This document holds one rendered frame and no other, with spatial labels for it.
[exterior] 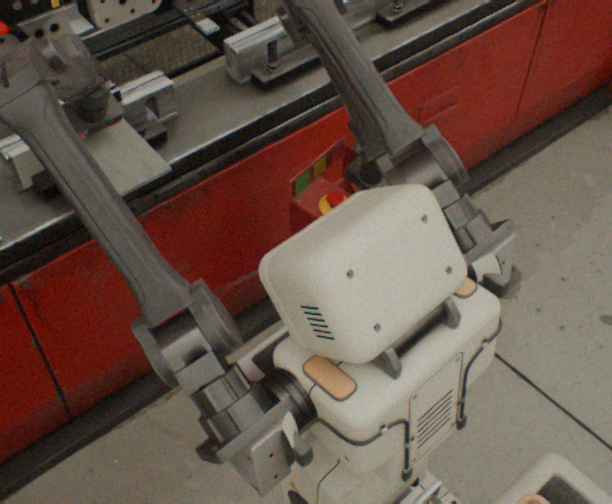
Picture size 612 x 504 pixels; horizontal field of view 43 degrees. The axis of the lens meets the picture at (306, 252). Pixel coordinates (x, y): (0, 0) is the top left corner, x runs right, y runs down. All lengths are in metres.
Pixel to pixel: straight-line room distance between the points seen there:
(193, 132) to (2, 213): 0.44
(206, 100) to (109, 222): 0.97
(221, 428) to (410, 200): 0.35
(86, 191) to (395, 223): 0.36
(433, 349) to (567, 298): 1.73
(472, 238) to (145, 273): 0.47
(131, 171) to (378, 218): 0.73
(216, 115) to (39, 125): 0.94
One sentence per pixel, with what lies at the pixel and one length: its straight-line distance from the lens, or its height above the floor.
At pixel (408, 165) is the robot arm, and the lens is 1.15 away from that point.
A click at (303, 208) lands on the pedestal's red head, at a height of 0.78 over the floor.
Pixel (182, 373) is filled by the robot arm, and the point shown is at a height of 1.25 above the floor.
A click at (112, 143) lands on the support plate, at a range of 1.60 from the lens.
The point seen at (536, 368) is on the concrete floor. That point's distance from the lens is 2.51.
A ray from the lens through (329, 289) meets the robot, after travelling 0.87.
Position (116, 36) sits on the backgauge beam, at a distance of 1.99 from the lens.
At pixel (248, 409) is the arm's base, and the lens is 0.95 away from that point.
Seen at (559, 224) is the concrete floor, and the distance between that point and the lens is 2.90.
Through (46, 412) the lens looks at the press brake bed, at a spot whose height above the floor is 0.25.
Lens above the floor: 2.06
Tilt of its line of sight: 51 degrees down
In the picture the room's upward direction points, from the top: 1 degrees clockwise
